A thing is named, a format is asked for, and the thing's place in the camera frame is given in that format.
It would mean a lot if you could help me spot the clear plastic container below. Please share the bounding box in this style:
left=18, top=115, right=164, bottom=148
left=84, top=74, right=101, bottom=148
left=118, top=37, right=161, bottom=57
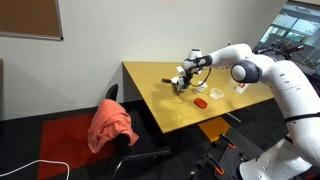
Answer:
left=208, top=87, right=225, bottom=101

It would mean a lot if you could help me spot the orange cloth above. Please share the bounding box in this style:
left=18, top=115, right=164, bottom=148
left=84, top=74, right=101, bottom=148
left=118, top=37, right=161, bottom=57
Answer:
left=87, top=98, right=140, bottom=154

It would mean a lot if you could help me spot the white cup with red print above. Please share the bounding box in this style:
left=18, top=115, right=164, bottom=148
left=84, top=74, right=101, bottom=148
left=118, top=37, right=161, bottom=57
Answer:
left=234, top=82, right=250, bottom=95

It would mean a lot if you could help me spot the white cable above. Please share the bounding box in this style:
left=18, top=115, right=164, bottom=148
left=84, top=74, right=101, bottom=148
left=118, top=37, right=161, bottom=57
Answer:
left=0, top=159, right=70, bottom=180

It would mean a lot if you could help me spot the orange box under table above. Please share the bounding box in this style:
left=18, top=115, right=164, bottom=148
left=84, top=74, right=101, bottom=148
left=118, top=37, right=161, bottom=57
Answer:
left=197, top=116, right=232, bottom=143

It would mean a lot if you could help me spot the red flat oval object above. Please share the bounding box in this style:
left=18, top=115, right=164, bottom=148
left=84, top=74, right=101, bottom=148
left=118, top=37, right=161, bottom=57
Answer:
left=193, top=97, right=208, bottom=110

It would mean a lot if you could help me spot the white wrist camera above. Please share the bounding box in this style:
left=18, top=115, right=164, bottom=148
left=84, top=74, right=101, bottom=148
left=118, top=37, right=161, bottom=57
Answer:
left=175, top=65, right=186, bottom=76

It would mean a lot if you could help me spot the black office chair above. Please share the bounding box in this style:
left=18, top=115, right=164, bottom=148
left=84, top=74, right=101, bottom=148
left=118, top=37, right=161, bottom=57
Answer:
left=105, top=83, right=172, bottom=179

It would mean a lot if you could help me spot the metal rod at table edge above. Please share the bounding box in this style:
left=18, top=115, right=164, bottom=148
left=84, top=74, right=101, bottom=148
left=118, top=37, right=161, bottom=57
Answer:
left=224, top=112, right=242, bottom=124

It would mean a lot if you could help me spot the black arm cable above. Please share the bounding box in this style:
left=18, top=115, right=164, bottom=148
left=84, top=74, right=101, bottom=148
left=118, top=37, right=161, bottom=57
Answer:
left=190, top=65, right=213, bottom=88

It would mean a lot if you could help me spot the orange handled clamp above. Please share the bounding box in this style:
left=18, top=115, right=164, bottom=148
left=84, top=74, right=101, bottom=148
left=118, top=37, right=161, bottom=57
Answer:
left=218, top=133, right=237, bottom=150
left=205, top=152, right=225, bottom=176

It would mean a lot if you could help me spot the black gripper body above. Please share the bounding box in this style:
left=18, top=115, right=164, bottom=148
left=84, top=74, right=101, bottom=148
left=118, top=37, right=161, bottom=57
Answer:
left=183, top=66, right=197, bottom=84

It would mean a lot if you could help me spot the black perforated base board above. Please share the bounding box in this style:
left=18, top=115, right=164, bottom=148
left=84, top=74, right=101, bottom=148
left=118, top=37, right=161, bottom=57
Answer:
left=188, top=128, right=264, bottom=180

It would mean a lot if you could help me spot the cork pin board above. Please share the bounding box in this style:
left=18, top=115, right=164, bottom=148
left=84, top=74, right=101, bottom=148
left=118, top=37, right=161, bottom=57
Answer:
left=0, top=0, right=65, bottom=41

